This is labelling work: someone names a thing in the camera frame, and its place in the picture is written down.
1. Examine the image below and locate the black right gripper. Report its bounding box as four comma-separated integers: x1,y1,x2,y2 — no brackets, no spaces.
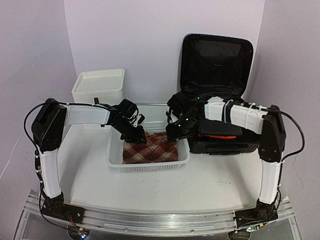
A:
165,114,199,143

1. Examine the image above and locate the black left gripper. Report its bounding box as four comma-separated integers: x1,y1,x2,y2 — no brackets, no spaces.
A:
113,119,147,144

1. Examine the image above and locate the dark grey dotted cloth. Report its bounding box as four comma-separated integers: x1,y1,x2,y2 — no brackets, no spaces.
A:
198,119,243,137

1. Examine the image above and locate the white perforated plastic basket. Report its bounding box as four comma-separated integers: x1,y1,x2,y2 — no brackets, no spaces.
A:
106,121,191,173

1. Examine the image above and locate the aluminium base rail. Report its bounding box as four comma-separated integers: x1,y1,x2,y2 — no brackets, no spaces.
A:
23,192,293,232

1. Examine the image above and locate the red plaid cloth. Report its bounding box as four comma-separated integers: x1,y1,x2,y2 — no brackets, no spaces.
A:
122,132,178,165

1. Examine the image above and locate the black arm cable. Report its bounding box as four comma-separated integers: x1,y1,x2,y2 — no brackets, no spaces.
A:
272,109,306,161
23,102,48,151

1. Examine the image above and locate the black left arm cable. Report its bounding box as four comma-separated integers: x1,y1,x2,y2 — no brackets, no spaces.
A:
23,102,48,151

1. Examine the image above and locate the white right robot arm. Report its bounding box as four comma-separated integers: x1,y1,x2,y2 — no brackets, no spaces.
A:
166,92,286,222

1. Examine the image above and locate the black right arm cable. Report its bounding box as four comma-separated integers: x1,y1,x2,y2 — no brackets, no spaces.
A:
272,109,306,161

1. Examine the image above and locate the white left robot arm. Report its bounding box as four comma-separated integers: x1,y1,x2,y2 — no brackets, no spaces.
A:
31,98,147,199

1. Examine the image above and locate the black ribbed hard suitcase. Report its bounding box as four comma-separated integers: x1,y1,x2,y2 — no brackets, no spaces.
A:
179,33,260,155

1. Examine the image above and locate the white drawer storage box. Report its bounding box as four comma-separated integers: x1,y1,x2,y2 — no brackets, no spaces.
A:
71,67,126,131

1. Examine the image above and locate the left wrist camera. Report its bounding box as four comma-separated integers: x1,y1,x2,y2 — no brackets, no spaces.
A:
132,113,145,127

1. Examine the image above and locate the orange item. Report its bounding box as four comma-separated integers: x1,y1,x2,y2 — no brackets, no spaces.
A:
198,133,237,140

